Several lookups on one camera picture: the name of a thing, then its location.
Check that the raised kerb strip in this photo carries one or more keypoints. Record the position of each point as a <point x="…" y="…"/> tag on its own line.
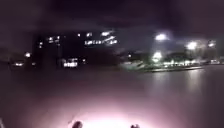
<point x="173" y="69"/>

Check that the dark paved ground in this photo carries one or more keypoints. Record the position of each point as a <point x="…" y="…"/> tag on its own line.
<point x="110" y="96"/>

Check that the robot's own part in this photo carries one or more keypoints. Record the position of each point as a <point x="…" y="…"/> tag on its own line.
<point x="135" y="126"/>
<point x="77" y="125"/>

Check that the tall building with lit windows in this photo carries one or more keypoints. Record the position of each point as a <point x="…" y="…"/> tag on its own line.
<point x="76" y="50"/>

